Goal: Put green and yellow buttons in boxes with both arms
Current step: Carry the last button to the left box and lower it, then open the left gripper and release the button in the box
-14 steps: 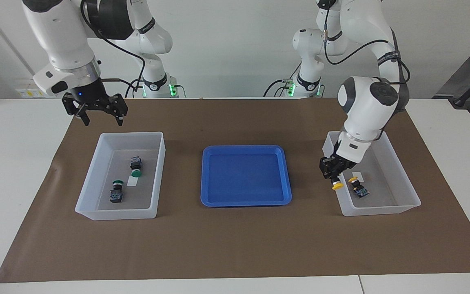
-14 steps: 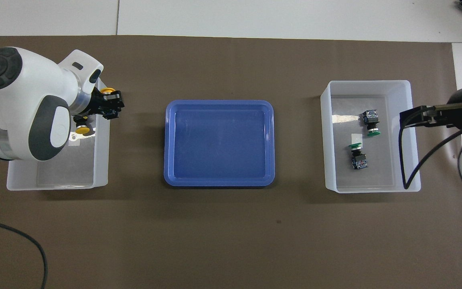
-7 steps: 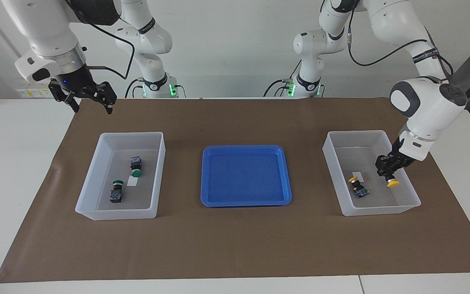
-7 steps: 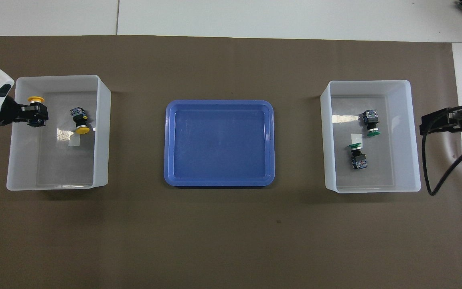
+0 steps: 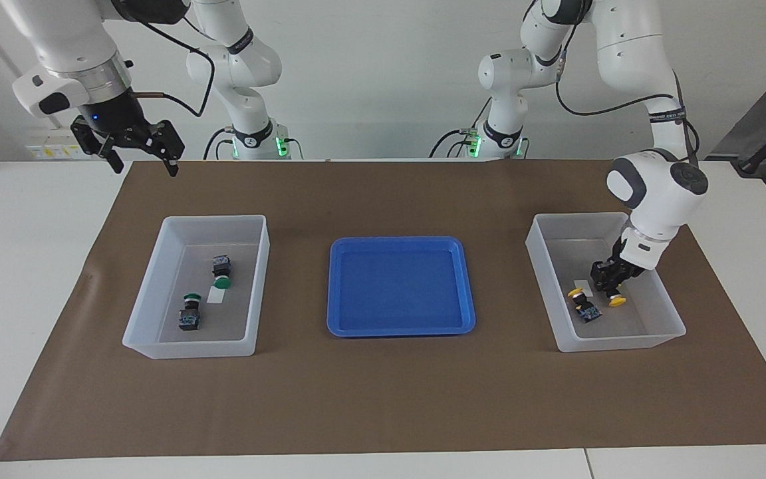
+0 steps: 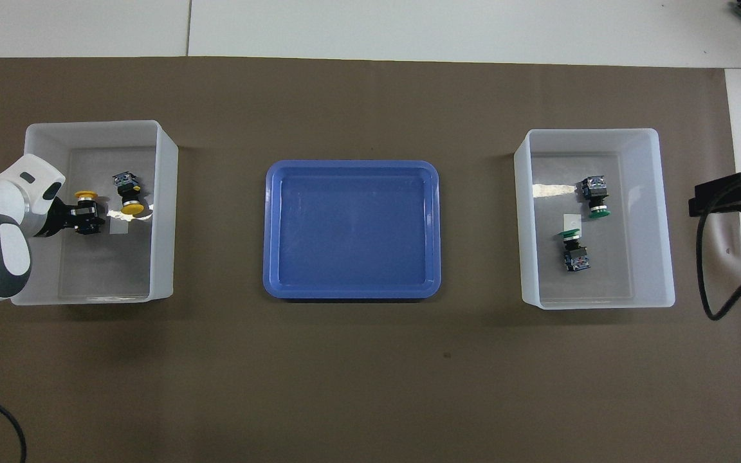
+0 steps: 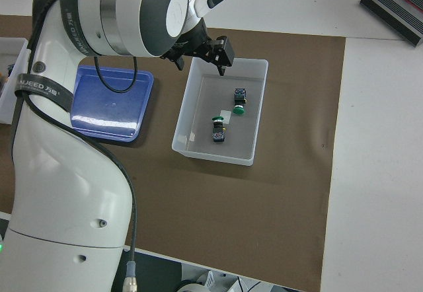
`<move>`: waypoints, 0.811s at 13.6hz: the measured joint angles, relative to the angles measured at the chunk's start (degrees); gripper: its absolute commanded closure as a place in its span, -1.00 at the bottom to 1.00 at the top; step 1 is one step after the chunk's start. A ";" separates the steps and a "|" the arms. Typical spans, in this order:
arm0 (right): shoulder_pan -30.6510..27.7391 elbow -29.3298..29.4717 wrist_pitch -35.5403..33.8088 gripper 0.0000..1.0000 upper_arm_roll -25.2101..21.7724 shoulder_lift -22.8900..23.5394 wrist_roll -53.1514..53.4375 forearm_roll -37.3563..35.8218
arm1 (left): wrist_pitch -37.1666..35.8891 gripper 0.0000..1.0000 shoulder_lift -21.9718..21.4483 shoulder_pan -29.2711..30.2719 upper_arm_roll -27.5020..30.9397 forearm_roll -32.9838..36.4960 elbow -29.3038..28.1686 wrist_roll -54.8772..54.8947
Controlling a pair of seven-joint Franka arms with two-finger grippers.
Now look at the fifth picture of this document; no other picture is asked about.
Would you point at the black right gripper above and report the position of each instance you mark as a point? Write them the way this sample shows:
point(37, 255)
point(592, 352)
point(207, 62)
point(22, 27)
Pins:
point(117, 120)

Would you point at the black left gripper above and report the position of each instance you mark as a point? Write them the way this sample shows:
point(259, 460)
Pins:
point(619, 266)

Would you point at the yellow mushroom push button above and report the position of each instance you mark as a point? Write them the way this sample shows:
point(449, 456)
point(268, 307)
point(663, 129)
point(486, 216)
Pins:
point(617, 301)

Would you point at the yellow flush push button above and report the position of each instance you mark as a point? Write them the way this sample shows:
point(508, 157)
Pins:
point(586, 307)

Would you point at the green mushroom push button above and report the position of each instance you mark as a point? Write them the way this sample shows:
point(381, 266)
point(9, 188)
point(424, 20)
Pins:
point(222, 269)

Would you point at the green flush push button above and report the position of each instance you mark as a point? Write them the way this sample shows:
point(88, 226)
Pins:
point(189, 314)

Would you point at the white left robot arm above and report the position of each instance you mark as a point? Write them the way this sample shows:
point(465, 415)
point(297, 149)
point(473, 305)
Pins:
point(655, 193)

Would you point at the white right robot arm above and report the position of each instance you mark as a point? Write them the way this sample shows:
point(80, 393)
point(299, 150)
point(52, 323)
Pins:
point(243, 63)

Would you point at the white paper label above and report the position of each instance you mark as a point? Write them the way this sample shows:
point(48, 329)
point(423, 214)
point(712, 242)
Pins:
point(214, 297)
point(582, 284)

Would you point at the translucent white plastic box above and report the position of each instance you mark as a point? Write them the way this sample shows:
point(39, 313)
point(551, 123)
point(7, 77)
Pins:
point(622, 336)
point(150, 313)

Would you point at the blue plastic tray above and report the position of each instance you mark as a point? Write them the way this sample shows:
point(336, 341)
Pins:
point(396, 293)

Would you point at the brown table mat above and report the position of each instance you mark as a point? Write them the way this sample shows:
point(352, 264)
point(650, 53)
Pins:
point(383, 399)

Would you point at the white wall socket box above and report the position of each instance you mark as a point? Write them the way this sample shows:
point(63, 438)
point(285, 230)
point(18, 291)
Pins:
point(50, 152)

